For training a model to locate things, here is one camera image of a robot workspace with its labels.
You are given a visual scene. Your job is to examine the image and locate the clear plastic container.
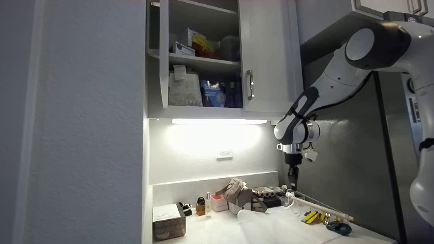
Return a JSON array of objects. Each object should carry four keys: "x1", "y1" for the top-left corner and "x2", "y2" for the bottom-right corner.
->
[{"x1": 219, "y1": 33, "x2": 242, "y2": 62}]

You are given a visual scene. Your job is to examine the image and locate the small white blue box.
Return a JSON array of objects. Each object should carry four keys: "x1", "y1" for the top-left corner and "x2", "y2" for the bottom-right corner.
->
[{"x1": 170, "y1": 40, "x2": 197, "y2": 58}]

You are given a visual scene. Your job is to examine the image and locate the small clear bottle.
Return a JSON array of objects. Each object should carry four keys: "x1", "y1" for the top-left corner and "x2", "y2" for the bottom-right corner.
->
[{"x1": 205, "y1": 191, "x2": 213, "y2": 219}]

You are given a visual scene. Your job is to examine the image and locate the white wall cabinet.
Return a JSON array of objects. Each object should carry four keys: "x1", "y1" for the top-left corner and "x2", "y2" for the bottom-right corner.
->
[{"x1": 147, "y1": 0, "x2": 309, "y2": 123}]

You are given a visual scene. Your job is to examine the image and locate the brown box white lid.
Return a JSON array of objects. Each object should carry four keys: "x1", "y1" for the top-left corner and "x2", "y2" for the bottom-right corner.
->
[{"x1": 152, "y1": 201, "x2": 189, "y2": 242}]

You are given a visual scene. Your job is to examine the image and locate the amber glass bottle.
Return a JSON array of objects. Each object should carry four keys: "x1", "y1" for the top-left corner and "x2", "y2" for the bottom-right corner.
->
[{"x1": 194, "y1": 195, "x2": 208, "y2": 216}]

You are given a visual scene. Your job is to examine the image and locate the dark box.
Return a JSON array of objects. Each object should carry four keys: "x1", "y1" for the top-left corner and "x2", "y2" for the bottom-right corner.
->
[{"x1": 261, "y1": 188, "x2": 285, "y2": 210}]

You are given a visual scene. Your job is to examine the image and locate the pink white box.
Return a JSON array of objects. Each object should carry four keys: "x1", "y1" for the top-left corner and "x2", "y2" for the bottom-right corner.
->
[{"x1": 209, "y1": 192, "x2": 231, "y2": 214}]

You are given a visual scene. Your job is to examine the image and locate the yellow red package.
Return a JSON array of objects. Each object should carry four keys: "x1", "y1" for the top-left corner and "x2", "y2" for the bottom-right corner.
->
[{"x1": 186, "y1": 27, "x2": 220, "y2": 59}]

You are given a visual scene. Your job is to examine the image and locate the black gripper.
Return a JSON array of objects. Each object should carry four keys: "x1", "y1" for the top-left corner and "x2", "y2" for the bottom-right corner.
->
[{"x1": 284, "y1": 153, "x2": 304, "y2": 191}]

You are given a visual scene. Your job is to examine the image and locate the small black object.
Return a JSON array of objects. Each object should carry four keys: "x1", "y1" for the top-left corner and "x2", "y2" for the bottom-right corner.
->
[{"x1": 176, "y1": 200, "x2": 194, "y2": 216}]

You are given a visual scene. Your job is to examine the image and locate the white cabinet silver handles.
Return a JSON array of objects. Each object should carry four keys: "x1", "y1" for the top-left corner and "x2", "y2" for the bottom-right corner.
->
[{"x1": 351, "y1": 0, "x2": 434, "y2": 16}]

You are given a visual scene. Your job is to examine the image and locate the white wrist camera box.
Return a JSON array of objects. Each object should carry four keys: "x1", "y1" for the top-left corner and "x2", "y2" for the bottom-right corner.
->
[{"x1": 303, "y1": 146, "x2": 320, "y2": 164}]

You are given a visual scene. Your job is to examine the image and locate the white wall outlet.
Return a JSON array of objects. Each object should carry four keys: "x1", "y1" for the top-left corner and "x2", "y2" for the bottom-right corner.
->
[{"x1": 214, "y1": 150, "x2": 235, "y2": 162}]

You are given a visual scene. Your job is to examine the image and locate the small glass jar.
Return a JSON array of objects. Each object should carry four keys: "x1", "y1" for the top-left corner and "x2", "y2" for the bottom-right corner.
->
[{"x1": 281, "y1": 187, "x2": 299, "y2": 208}]

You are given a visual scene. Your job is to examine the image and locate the under-cabinet light strip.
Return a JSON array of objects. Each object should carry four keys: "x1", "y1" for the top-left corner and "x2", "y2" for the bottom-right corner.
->
[{"x1": 170, "y1": 116, "x2": 270, "y2": 127}]

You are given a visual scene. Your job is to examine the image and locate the white door with bar handle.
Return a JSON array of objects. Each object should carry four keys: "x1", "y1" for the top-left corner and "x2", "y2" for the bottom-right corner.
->
[{"x1": 237, "y1": 0, "x2": 307, "y2": 116}]

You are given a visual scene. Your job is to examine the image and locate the clear plastic bag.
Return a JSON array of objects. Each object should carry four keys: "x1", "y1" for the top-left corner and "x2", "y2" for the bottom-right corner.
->
[{"x1": 236, "y1": 193, "x2": 360, "y2": 244}]

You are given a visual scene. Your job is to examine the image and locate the small brown object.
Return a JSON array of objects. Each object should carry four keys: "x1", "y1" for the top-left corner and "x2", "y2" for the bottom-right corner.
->
[{"x1": 250, "y1": 193, "x2": 269, "y2": 214}]

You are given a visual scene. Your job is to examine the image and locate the stainless steel refrigerator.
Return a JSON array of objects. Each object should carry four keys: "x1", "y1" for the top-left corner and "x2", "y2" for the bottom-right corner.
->
[{"x1": 275, "y1": 8, "x2": 434, "y2": 244}]

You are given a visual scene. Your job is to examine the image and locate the Los Angeles poster magnet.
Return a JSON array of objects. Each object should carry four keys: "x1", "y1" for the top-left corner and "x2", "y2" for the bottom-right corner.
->
[{"x1": 407, "y1": 96, "x2": 423, "y2": 124}]

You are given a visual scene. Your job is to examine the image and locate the white cabinet door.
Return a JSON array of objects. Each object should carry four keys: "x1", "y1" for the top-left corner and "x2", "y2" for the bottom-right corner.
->
[{"x1": 157, "y1": 0, "x2": 171, "y2": 109}]

